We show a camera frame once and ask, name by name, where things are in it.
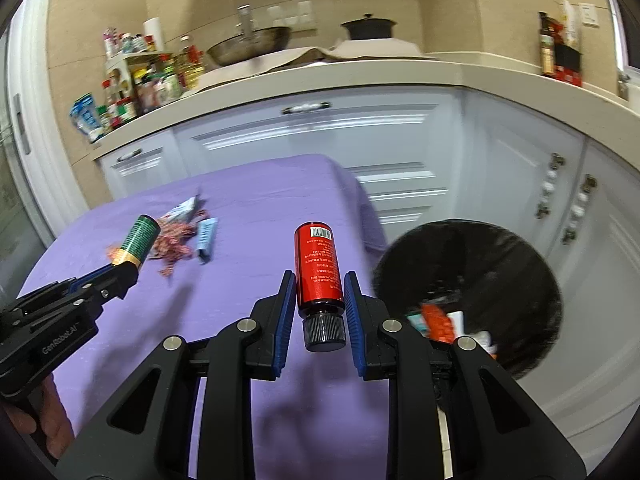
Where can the white upright packet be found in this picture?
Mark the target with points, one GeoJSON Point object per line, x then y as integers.
{"type": "Point", "coordinates": [571, 22]}

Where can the white paper towel roll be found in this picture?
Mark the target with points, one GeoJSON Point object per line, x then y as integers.
{"type": "Point", "coordinates": [154, 34]}

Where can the small light blue tube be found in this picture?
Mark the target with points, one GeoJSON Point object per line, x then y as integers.
{"type": "Point", "coordinates": [206, 237]}

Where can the purple tablecloth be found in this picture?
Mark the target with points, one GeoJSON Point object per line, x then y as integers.
{"type": "Point", "coordinates": [250, 240]}

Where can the red bottle with black cap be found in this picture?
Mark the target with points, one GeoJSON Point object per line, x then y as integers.
{"type": "Point", "coordinates": [317, 270]}

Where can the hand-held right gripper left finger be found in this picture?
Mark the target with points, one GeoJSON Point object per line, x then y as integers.
{"type": "Point", "coordinates": [285, 330]}

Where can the steel wok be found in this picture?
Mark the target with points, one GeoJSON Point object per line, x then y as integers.
{"type": "Point", "coordinates": [250, 42]}

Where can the blue snack bag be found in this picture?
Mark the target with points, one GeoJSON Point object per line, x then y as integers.
{"type": "Point", "coordinates": [87, 117]}

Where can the white single wall socket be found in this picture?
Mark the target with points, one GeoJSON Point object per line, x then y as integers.
{"type": "Point", "coordinates": [588, 14]}

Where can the white sliding door frame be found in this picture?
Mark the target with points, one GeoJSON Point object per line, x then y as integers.
{"type": "Point", "coordinates": [45, 125]}

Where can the black lined trash bin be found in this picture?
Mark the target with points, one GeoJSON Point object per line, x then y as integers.
{"type": "Point", "coordinates": [500, 270]}

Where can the beige paper sheet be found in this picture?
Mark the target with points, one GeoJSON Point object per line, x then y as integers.
{"type": "Point", "coordinates": [380, 50]}
{"type": "Point", "coordinates": [265, 62]}

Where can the red crinkled wrapper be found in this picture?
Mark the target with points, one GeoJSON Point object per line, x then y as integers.
{"type": "Point", "coordinates": [556, 31]}

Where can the white window frame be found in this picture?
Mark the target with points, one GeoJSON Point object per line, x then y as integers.
{"type": "Point", "coordinates": [612, 25]}

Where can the red white checked ribbon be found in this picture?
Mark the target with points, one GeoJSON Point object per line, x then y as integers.
{"type": "Point", "coordinates": [172, 246]}

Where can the white double wall socket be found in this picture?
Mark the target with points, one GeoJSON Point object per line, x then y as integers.
{"type": "Point", "coordinates": [290, 13]}

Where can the dark olive oil bottle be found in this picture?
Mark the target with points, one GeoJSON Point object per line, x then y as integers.
{"type": "Point", "coordinates": [547, 50]}

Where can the large orange plastic bag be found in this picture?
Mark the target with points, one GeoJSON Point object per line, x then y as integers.
{"type": "Point", "coordinates": [437, 322]}

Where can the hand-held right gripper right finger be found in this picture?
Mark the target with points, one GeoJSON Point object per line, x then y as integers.
{"type": "Point", "coordinates": [351, 325]}

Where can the person's left hand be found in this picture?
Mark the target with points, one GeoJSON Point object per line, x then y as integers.
{"type": "Point", "coordinates": [57, 420]}

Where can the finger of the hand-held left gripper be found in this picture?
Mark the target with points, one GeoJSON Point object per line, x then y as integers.
{"type": "Point", "coordinates": [117, 282]}
{"type": "Point", "coordinates": [82, 282]}

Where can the silver blue torn wrapper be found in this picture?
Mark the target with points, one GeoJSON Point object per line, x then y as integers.
{"type": "Point", "coordinates": [181, 208]}

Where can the teal packet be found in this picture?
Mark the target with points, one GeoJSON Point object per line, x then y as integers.
{"type": "Point", "coordinates": [415, 324]}

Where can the white spice rack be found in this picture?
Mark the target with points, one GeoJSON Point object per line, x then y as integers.
{"type": "Point", "coordinates": [131, 60]}

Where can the black box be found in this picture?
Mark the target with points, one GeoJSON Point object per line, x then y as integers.
{"type": "Point", "coordinates": [569, 56]}

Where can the green bottle with gold band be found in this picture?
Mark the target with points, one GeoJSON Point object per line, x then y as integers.
{"type": "Point", "coordinates": [137, 240]}

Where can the group of seasoning bottles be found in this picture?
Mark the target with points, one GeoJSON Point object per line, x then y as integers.
{"type": "Point", "coordinates": [150, 87]}

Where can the black lidded pot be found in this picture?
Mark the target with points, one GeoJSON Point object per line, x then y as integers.
{"type": "Point", "coordinates": [369, 28]}

